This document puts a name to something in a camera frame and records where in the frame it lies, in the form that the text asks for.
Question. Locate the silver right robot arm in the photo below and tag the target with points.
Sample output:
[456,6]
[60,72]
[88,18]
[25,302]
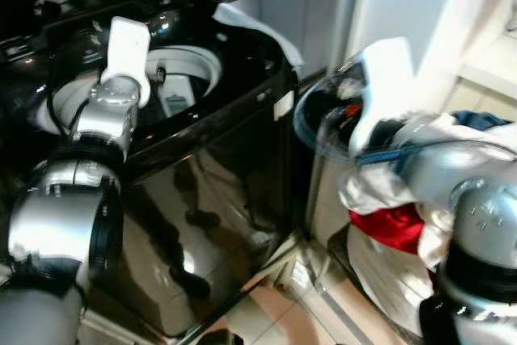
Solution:
[477,208]

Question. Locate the black top-load washing machine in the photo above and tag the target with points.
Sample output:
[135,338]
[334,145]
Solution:
[210,167]

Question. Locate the blue garment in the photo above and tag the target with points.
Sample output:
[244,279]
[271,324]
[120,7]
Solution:
[481,119]

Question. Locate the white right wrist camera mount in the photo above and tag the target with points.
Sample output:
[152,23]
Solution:
[386,86]

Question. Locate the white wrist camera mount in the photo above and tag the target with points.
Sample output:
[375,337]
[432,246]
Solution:
[386,86]
[128,50]

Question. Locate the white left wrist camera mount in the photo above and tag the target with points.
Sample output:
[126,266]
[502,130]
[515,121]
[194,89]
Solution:
[128,50]

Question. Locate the red garment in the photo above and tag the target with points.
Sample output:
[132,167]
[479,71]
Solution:
[392,228]

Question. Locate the white washer tub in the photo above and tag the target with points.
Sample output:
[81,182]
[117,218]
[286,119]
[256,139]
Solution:
[198,66]

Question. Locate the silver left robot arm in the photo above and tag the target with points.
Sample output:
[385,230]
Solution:
[101,123]

